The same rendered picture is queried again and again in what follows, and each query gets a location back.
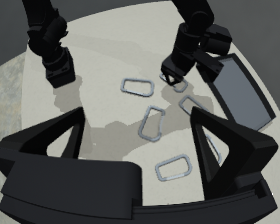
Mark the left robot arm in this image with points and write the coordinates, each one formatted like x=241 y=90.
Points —
x=197 y=15

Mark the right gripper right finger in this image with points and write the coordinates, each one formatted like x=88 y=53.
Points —
x=249 y=151

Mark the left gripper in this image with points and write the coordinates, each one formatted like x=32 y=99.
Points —
x=169 y=63

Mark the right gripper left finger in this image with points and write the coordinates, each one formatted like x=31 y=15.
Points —
x=37 y=138

